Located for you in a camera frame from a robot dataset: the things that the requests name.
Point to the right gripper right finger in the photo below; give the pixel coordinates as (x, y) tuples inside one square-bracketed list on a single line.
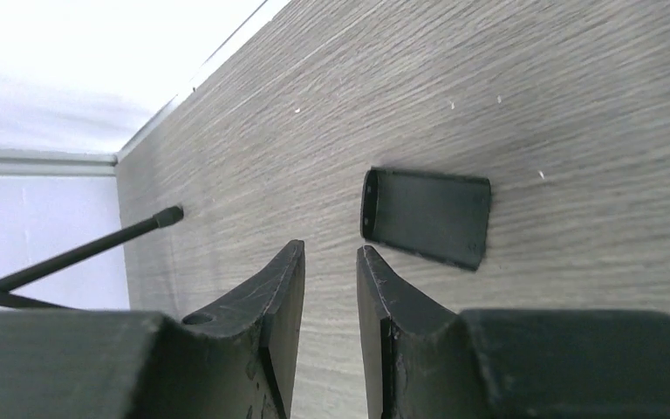
[(422, 360)]

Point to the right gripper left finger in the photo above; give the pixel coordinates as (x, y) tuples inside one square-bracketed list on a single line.
[(233, 358)]

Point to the black battery cover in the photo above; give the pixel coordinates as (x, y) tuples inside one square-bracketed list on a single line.
[(439, 217)]

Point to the black perforated music stand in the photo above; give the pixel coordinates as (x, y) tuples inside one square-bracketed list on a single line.
[(163, 219)]

